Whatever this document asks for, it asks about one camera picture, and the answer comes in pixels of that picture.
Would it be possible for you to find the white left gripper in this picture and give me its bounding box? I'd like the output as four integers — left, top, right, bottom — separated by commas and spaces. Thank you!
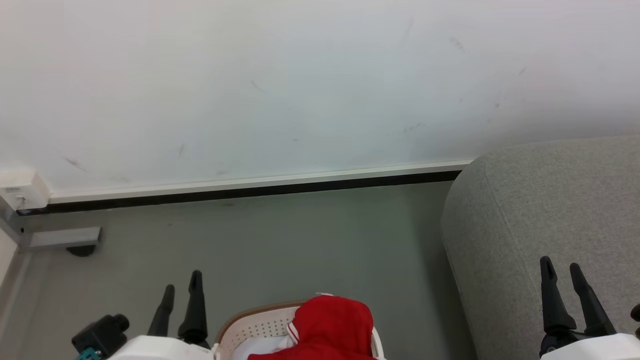
106, 270, 221, 360

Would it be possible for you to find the white and black baseboard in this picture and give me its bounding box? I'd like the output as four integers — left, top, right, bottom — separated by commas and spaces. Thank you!
17, 160, 473, 217

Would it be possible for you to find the red and white jersey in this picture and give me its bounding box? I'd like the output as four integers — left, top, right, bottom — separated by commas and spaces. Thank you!
247, 294, 379, 360

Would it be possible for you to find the white cloth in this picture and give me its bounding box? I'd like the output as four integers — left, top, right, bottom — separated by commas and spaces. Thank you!
231, 334, 301, 360

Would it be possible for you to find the grey fabric sofa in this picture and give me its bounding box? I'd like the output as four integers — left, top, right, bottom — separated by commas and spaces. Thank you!
440, 135, 640, 360

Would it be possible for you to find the white wall socket box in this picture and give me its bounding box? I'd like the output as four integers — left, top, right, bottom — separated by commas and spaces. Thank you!
0, 167, 52, 211

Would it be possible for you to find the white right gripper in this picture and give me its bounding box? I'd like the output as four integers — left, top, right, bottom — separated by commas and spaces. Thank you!
539, 256, 640, 360

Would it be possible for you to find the white perforated laundry basket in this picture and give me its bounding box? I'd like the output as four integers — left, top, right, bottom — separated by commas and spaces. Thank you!
215, 301, 386, 360

